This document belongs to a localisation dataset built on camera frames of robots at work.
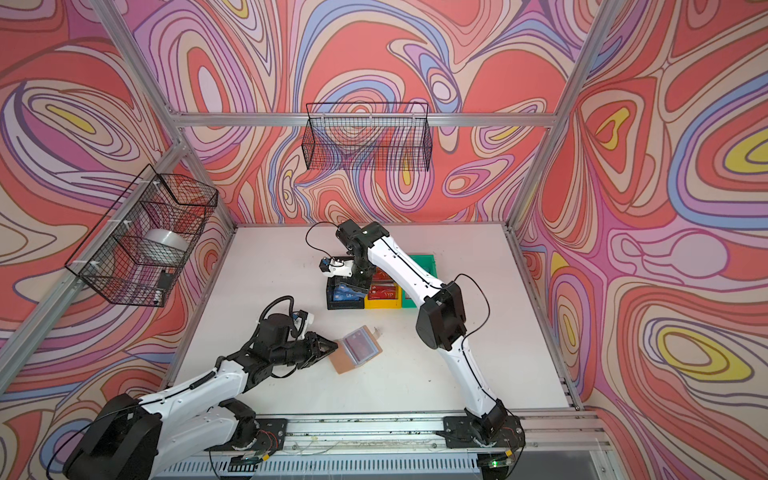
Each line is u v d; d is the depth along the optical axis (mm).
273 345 660
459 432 734
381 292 986
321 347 767
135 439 406
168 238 733
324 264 783
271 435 730
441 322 557
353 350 863
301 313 807
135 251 739
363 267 740
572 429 767
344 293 936
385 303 933
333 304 941
